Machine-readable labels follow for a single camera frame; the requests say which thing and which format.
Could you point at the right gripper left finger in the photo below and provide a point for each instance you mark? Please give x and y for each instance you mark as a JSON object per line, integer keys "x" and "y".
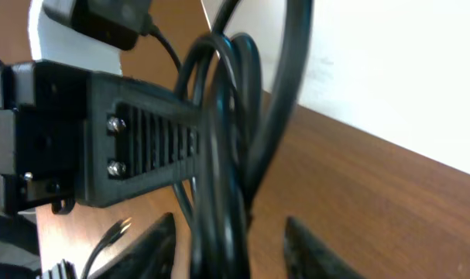
{"x": 149, "y": 256}

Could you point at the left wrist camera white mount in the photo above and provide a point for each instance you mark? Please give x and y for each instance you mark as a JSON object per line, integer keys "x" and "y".
{"x": 89, "y": 34}

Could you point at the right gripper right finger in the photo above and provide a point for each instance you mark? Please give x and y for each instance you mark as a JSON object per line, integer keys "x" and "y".
{"x": 307, "y": 257}

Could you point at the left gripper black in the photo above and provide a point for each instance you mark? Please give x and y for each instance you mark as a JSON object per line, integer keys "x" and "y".
{"x": 138, "y": 137}

